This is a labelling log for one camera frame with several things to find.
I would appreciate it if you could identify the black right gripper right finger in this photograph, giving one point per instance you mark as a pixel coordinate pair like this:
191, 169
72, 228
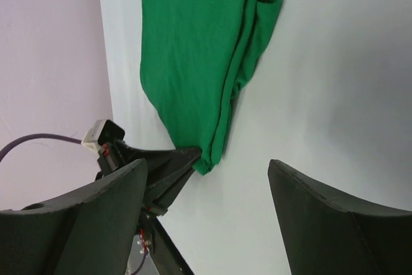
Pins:
328, 231

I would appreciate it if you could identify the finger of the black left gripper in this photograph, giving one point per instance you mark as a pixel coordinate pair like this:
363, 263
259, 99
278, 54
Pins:
163, 166
158, 202

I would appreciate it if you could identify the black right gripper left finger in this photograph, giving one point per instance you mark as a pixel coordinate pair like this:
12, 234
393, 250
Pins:
89, 230

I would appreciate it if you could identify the green t-shirt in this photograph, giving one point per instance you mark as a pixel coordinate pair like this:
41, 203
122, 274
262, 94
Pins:
196, 57

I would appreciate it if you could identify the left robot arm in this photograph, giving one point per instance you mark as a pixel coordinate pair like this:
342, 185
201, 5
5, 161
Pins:
103, 139

